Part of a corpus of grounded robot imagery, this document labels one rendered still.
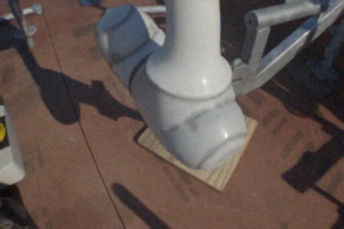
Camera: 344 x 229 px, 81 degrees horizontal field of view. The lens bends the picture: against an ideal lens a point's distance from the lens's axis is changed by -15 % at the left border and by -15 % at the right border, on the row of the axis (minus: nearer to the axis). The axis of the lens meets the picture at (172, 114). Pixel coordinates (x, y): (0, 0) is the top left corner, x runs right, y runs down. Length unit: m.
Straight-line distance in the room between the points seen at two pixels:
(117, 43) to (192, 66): 0.14
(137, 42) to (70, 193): 0.51
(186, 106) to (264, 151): 0.59
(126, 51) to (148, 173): 0.44
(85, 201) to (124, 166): 0.16
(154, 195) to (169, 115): 0.45
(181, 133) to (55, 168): 0.58
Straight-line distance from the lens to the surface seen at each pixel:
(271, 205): 0.73
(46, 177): 0.78
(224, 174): 0.71
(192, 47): 0.23
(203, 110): 0.25
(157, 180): 0.70
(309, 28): 0.86
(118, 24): 0.34
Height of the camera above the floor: 0.63
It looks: 49 degrees down
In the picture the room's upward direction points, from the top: 3 degrees clockwise
